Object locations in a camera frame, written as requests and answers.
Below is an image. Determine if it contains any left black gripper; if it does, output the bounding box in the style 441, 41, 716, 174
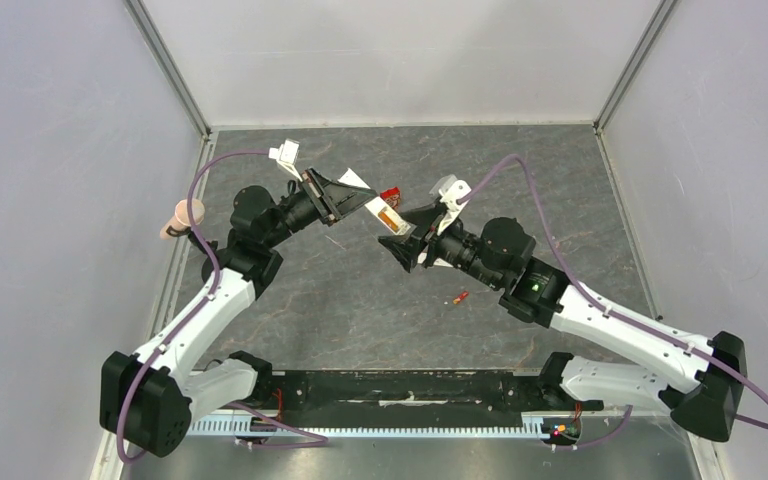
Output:
264, 166, 377, 249

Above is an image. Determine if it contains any white remote control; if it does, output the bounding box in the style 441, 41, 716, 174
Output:
338, 169, 411, 235

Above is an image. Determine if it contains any orange battery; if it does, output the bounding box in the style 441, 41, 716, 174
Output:
377, 209, 401, 234

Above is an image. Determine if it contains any red battery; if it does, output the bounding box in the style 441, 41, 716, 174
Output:
452, 291, 469, 305

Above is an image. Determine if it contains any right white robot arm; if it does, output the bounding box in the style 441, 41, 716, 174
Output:
374, 202, 747, 442

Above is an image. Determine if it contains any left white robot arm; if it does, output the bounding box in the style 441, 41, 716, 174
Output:
99, 168, 379, 457

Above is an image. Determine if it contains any small red toy block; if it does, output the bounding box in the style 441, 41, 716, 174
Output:
380, 187, 401, 210

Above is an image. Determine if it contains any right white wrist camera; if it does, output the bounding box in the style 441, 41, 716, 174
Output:
429, 175, 472, 235

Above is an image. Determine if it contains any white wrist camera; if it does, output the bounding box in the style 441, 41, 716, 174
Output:
429, 175, 472, 235
268, 139, 302, 181

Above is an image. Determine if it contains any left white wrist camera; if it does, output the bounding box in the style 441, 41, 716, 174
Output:
268, 139, 302, 181

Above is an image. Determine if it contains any pink handle knob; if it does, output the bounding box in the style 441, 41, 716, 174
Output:
159, 199, 206, 240

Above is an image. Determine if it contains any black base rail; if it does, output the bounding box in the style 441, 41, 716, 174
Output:
243, 369, 604, 428

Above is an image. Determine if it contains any white slotted cable duct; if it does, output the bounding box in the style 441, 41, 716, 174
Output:
186, 410, 550, 441

